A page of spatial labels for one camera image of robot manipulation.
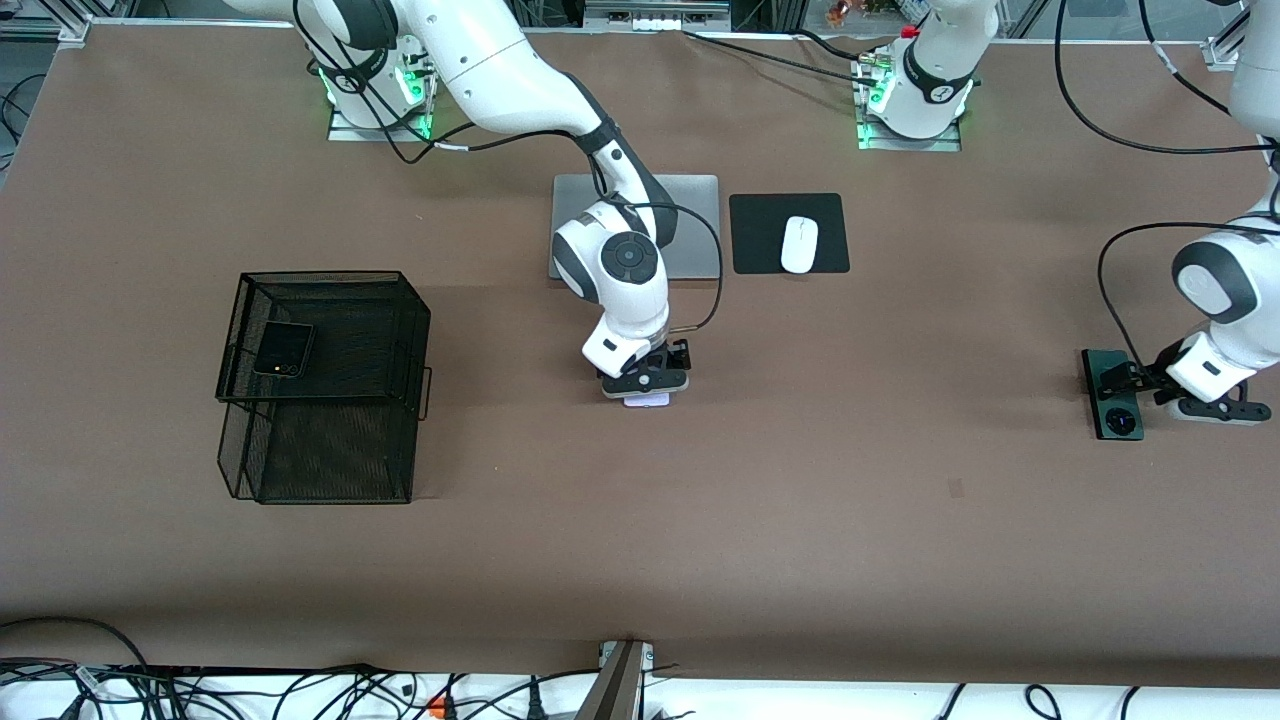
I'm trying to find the green phone round camera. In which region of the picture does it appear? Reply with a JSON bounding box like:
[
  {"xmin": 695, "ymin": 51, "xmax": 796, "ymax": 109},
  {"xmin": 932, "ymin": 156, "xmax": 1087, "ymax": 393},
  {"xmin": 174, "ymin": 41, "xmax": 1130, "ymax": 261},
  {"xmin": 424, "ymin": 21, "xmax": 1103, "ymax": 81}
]
[{"xmin": 1081, "ymin": 348, "xmax": 1146, "ymax": 442}]

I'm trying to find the black flip phone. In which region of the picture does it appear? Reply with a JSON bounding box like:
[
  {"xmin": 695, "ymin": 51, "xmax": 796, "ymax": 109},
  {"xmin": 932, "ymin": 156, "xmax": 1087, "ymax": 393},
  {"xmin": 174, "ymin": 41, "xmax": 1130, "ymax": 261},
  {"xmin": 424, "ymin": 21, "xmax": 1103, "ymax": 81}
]
[{"xmin": 252, "ymin": 321, "xmax": 317, "ymax": 380}]

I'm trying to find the black mouse pad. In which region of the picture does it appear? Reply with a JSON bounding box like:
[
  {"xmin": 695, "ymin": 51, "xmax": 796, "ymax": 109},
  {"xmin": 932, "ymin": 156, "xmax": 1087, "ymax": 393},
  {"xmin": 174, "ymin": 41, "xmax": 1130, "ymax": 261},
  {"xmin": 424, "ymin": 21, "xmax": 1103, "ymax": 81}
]
[{"xmin": 728, "ymin": 192, "xmax": 851, "ymax": 275}]

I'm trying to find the silver closed laptop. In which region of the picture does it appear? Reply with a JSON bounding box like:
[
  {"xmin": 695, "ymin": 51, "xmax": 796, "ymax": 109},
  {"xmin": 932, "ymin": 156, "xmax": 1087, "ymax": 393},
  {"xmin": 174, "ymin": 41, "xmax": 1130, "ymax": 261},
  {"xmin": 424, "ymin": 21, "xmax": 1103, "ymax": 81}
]
[{"xmin": 547, "ymin": 174, "xmax": 723, "ymax": 281}]

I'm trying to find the white computer mouse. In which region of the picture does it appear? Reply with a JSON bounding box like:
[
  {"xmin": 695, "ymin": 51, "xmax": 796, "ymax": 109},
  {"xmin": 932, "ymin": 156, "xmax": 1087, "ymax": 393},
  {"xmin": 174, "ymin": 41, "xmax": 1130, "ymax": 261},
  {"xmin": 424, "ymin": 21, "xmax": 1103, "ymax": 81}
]
[{"xmin": 780, "ymin": 215, "xmax": 820, "ymax": 275}]

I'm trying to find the black mesh two-tier tray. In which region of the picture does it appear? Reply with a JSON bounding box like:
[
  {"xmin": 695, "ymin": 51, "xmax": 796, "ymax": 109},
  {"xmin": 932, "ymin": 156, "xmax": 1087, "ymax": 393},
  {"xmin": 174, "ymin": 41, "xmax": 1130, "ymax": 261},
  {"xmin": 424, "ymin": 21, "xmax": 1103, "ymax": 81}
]
[{"xmin": 215, "ymin": 268, "xmax": 433, "ymax": 505}]

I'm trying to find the grey socket strip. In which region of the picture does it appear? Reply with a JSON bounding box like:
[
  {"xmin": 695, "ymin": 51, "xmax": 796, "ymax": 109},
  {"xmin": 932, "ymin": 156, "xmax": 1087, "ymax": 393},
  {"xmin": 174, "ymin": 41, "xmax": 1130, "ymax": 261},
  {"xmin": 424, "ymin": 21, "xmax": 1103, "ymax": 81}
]
[{"xmin": 583, "ymin": 0, "xmax": 731, "ymax": 33}]

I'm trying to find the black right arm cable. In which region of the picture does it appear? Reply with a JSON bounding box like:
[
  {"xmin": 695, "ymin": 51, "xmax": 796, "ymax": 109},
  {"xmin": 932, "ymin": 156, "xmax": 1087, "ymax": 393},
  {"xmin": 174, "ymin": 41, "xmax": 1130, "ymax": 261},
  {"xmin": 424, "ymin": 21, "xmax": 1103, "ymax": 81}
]
[{"xmin": 340, "ymin": 40, "xmax": 724, "ymax": 333}]

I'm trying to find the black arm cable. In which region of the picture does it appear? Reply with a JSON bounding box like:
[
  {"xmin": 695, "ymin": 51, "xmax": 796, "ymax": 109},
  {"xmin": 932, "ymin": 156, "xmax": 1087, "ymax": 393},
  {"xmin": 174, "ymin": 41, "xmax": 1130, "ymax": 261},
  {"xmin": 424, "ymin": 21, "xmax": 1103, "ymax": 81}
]
[
  {"xmin": 340, "ymin": 40, "xmax": 724, "ymax": 333},
  {"xmin": 1055, "ymin": 0, "xmax": 1280, "ymax": 376}
]

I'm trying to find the grey metal camera bracket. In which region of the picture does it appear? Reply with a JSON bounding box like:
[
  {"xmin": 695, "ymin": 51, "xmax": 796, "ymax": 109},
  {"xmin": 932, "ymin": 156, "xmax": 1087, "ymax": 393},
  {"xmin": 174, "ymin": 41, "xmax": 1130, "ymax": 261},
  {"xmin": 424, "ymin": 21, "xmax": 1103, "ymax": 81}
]
[{"xmin": 575, "ymin": 640, "xmax": 656, "ymax": 720}]

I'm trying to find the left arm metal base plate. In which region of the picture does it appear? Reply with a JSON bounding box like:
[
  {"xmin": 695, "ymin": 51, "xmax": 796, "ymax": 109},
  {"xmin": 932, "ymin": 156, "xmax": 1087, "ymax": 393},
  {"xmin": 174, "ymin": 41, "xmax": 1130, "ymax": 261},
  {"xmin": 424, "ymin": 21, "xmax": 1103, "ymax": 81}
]
[{"xmin": 857, "ymin": 118, "xmax": 963, "ymax": 153}]

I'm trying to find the thin black table cable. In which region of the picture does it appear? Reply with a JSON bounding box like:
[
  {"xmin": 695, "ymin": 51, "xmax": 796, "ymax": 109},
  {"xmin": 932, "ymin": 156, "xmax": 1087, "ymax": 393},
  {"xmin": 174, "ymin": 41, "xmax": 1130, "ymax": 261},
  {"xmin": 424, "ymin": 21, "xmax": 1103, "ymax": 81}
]
[{"xmin": 683, "ymin": 28, "xmax": 881, "ymax": 81}]

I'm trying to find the aluminium frame profile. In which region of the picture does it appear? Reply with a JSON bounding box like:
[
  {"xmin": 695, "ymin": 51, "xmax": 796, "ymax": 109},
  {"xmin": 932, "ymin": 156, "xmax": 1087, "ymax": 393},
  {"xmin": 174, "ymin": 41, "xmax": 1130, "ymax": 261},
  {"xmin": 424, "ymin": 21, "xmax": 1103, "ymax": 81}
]
[
  {"xmin": 0, "ymin": 15, "xmax": 93, "ymax": 43},
  {"xmin": 1203, "ymin": 0, "xmax": 1280, "ymax": 71}
]

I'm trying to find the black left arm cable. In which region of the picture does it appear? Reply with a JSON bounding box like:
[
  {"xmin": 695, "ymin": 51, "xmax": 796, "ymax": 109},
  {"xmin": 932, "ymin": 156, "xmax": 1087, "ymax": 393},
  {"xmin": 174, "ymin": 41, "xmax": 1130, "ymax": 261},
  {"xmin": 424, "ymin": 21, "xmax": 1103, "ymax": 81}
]
[{"xmin": 1055, "ymin": 0, "xmax": 1280, "ymax": 376}]

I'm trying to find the tangle of black cables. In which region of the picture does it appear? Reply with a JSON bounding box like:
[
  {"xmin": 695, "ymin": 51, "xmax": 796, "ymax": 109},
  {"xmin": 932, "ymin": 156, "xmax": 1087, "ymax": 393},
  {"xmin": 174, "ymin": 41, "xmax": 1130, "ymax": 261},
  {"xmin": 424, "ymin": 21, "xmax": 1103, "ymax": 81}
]
[{"xmin": 0, "ymin": 655, "xmax": 601, "ymax": 720}]

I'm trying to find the thick black arched cable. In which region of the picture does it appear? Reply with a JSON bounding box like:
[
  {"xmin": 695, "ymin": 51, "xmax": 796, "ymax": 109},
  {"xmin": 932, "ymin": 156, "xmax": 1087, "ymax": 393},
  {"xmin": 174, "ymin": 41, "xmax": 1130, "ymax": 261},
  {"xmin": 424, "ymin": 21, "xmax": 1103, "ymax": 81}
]
[{"xmin": 0, "ymin": 617, "xmax": 151, "ymax": 673}]

